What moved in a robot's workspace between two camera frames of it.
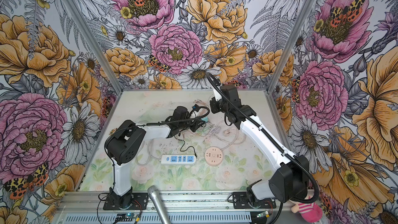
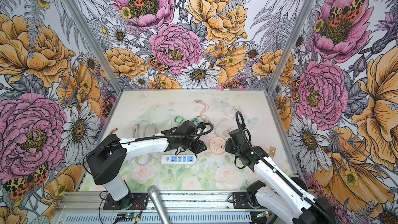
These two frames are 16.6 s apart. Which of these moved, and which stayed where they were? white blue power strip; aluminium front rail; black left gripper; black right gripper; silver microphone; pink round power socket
Moved: pink round power socket; black left gripper; black right gripper
Stayed: white blue power strip; silver microphone; aluminium front rail
